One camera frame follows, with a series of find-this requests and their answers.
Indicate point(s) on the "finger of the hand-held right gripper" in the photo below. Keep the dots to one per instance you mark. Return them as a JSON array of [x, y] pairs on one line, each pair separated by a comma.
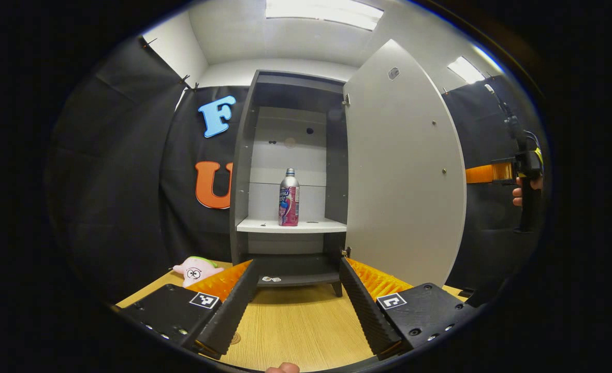
[[487, 173]]

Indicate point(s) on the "large ceiling light panel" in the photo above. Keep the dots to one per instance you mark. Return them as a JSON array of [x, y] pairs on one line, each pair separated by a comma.
[[324, 13]]

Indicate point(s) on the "round brown coaster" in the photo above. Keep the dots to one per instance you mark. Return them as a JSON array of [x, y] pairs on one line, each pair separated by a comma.
[[235, 339]]

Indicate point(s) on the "small ceiling light panel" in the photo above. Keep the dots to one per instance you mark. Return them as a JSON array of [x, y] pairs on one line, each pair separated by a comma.
[[465, 70]]

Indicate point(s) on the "pink plush toy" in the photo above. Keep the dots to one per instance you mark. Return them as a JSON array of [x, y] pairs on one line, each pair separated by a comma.
[[197, 270]]

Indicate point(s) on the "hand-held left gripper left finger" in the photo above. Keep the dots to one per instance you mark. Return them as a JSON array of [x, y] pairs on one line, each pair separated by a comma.
[[233, 305]]

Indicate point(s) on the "silver and red bottle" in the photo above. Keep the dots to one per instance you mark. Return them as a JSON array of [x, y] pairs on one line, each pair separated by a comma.
[[289, 199]]

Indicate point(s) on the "beige cabinet door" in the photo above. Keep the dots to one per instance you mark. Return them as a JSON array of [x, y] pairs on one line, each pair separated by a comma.
[[404, 181]]

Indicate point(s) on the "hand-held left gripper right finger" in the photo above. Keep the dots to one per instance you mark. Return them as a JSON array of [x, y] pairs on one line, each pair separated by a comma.
[[368, 311]]

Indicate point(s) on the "dark grey cabinet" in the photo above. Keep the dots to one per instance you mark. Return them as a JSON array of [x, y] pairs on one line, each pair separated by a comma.
[[241, 181]]

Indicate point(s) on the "black backdrop cloth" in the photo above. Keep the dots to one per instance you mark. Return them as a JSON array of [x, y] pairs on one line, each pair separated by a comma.
[[119, 181]]

